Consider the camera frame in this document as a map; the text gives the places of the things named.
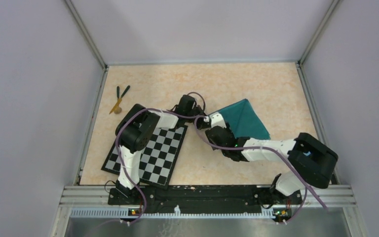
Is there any teal cloth napkin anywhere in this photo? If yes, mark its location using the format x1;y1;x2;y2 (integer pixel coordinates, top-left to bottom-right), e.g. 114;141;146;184
210;99;271;140

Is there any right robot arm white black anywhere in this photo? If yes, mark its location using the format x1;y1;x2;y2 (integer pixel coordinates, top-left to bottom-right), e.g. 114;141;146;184
205;126;339;203

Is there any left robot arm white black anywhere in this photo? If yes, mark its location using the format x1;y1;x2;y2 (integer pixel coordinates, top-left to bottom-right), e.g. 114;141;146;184
114;93;206;204

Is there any black white checkerboard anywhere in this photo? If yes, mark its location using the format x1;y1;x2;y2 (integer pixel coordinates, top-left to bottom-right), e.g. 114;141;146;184
101;122;189;190

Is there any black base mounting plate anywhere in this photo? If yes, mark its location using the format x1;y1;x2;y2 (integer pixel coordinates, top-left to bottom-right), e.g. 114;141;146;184
108;185;303;205

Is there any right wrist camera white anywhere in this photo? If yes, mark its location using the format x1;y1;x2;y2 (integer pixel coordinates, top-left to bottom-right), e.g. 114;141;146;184
203;112;227;128

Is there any green handled gold spoon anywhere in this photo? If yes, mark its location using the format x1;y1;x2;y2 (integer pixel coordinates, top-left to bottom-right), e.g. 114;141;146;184
113;85;131;114

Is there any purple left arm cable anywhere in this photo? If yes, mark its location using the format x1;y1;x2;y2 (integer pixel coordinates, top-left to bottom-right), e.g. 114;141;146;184
114;92;208;226

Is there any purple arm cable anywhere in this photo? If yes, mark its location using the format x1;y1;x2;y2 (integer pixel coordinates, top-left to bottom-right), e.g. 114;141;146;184
193;116;328;225
114;92;208;226

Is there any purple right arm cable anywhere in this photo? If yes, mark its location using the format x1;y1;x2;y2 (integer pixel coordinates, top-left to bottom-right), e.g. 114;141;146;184
193;116;328;225

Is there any aluminium front rail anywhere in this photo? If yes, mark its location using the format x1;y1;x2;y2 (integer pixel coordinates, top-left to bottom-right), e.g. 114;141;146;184
51;185;368;237

